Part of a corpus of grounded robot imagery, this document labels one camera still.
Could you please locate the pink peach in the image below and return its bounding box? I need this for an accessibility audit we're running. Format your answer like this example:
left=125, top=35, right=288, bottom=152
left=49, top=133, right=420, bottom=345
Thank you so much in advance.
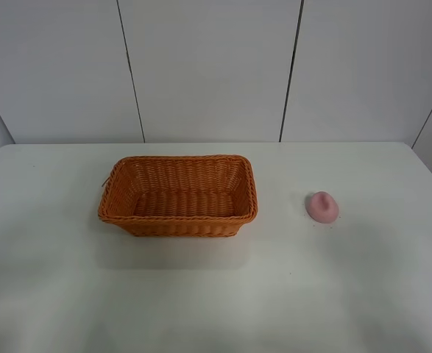
left=305, top=191, right=339, bottom=224

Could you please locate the orange woven wicker basket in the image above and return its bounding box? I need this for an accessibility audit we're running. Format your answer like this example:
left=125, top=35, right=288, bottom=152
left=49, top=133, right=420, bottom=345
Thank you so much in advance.
left=98, top=154, right=258, bottom=238

